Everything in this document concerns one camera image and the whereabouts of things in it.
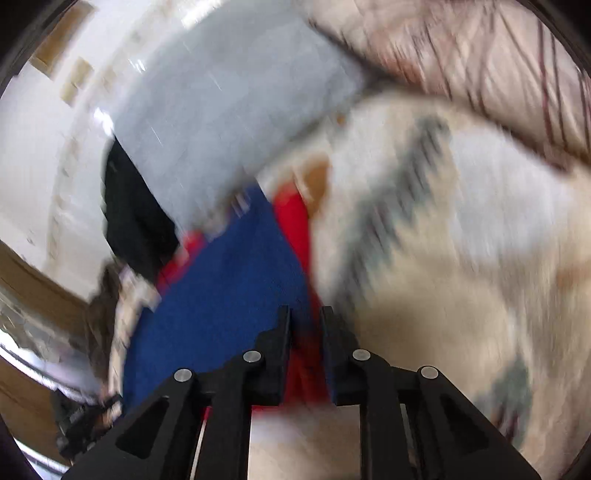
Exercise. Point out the grey quilted pillow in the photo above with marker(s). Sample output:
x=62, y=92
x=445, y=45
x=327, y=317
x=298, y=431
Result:
x=231, y=124

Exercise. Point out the black knit garment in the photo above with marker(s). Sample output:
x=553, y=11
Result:
x=136, y=217

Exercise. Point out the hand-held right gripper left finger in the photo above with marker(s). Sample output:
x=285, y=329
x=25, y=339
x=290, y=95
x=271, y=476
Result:
x=270, y=364

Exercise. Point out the striped floral quilt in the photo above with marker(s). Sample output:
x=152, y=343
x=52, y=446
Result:
x=485, y=60

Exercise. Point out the brown fuzzy blanket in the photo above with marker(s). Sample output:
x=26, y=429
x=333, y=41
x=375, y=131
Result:
x=99, y=314

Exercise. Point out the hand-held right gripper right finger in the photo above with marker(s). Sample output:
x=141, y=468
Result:
x=339, y=364

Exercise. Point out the leaf print plush blanket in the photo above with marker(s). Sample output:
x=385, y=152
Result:
x=452, y=258

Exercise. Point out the red and blue knit sweater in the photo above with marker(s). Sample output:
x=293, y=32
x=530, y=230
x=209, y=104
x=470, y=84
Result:
x=221, y=300

